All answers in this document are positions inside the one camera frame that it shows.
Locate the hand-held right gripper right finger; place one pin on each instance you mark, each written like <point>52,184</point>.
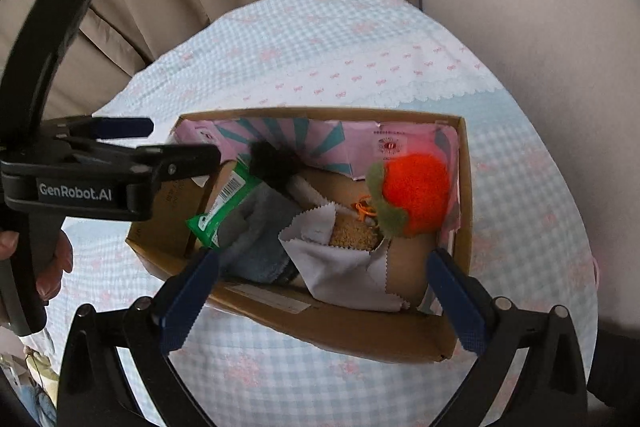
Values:
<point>457,302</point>

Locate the cardboard box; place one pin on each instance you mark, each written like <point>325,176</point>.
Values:
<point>350,337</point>

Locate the green wipes packet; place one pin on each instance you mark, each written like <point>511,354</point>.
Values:
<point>220,207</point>

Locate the white lens cloth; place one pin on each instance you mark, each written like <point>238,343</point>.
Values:
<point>340,272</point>

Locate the grey fleece cloth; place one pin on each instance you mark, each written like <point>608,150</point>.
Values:
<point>260,237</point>

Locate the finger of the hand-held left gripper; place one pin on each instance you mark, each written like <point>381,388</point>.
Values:
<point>190,159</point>
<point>120,127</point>

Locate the black fuzzy sock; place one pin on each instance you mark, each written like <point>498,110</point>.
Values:
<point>270,164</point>

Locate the brown plush toy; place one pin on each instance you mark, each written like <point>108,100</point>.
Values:
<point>352,234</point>

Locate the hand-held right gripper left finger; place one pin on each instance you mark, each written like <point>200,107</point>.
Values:
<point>190,302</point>

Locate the orange plush fruit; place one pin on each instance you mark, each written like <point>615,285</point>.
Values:
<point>415,192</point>

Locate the light blue checked bed sheet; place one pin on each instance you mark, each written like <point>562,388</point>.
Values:
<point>325,57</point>

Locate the person's left hand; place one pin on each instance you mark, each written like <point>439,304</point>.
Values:
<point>57,267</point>

